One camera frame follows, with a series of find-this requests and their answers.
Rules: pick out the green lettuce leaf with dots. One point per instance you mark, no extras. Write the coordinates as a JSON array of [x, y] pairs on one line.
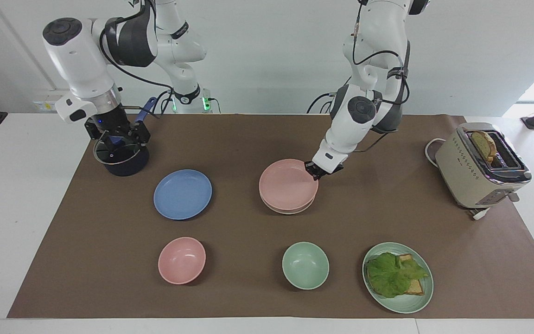
[[390, 276]]

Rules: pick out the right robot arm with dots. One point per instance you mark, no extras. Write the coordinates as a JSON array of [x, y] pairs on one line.
[[81, 60]]

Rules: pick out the blue plate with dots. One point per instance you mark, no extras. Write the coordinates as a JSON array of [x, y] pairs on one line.
[[182, 194]]

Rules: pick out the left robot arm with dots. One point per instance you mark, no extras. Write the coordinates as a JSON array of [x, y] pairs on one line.
[[378, 32]]

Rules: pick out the beige plate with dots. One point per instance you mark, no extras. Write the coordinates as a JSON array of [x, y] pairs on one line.
[[290, 211]]

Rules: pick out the green plate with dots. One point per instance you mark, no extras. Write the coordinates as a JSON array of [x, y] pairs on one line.
[[403, 304]]

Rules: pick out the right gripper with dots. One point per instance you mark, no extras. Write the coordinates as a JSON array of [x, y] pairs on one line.
[[111, 120]]

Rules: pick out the dark blue pot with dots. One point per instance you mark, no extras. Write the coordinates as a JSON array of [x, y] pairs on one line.
[[125, 162]]

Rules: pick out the toast slice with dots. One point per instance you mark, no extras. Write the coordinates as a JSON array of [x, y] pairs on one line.
[[416, 287], [484, 144]]

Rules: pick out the pink plate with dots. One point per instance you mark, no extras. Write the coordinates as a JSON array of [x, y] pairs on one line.
[[288, 184]]

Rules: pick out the pink bowl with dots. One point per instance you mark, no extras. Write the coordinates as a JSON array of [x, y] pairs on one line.
[[181, 260]]

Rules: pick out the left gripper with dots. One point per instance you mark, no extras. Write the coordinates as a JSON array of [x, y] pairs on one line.
[[335, 168]]

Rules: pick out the beige toaster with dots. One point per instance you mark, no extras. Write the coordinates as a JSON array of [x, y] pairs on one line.
[[466, 176]]

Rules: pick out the green bowl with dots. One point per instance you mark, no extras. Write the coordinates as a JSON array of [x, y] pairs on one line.
[[305, 265]]

